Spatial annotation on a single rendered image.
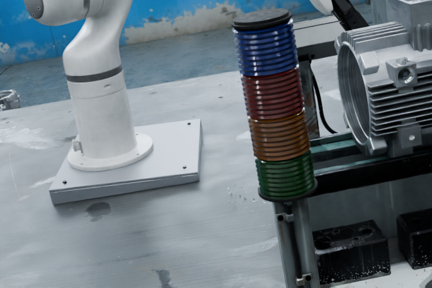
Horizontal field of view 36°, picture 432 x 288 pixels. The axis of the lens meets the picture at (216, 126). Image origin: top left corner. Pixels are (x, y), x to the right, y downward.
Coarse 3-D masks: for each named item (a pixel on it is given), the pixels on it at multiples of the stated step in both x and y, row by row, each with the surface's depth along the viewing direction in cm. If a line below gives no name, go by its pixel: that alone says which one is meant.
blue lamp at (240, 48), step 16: (240, 32) 62; (256, 32) 61; (272, 32) 62; (288, 32) 63; (240, 48) 63; (256, 48) 62; (272, 48) 62; (288, 48) 63; (240, 64) 64; (256, 64) 63; (272, 64) 62; (288, 64) 63
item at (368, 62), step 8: (336, 40) 102; (336, 48) 103; (360, 56) 91; (368, 56) 90; (376, 56) 90; (360, 64) 91; (368, 64) 90; (376, 64) 90; (368, 72) 91; (376, 72) 91; (344, 112) 106; (344, 120) 107; (376, 136) 94; (368, 144) 96; (376, 144) 94; (384, 144) 94; (376, 152) 95; (384, 152) 96
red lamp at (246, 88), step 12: (288, 72) 63; (252, 84) 64; (264, 84) 63; (276, 84) 63; (288, 84) 64; (300, 84) 65; (252, 96) 64; (264, 96) 64; (276, 96) 64; (288, 96) 64; (300, 96) 65; (252, 108) 65; (264, 108) 64; (276, 108) 64; (288, 108) 64; (300, 108) 65
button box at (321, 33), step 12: (300, 24) 119; (312, 24) 119; (324, 24) 119; (336, 24) 118; (300, 36) 118; (312, 36) 118; (324, 36) 118; (336, 36) 118; (300, 48) 118; (312, 48) 119; (324, 48) 120
